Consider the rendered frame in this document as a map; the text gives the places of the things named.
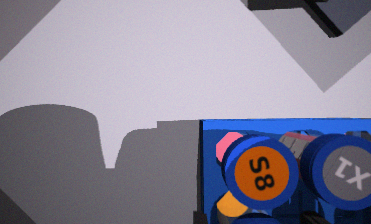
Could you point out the blue tube cap with grey x1 dot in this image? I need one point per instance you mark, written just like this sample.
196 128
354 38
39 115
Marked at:
334 167

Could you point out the blue tube rack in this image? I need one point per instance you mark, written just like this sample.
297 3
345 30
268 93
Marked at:
213 187

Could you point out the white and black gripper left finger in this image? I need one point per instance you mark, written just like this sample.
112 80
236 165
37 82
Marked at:
199 217

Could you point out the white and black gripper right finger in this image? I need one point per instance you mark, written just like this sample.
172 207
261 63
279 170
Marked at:
312 217

